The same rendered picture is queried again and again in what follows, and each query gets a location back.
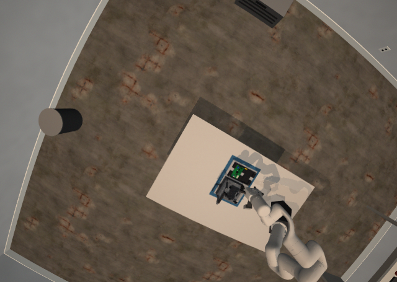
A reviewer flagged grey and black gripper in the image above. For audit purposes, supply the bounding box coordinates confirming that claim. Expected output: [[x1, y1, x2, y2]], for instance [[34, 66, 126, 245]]
[[239, 184, 264, 201]]

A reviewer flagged green circuit board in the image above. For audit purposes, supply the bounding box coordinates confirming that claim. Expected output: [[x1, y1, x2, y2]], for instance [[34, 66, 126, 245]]
[[231, 165, 244, 179]]

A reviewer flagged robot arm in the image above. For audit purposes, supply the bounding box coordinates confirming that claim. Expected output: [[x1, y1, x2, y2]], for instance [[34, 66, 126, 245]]
[[243, 194, 328, 282]]

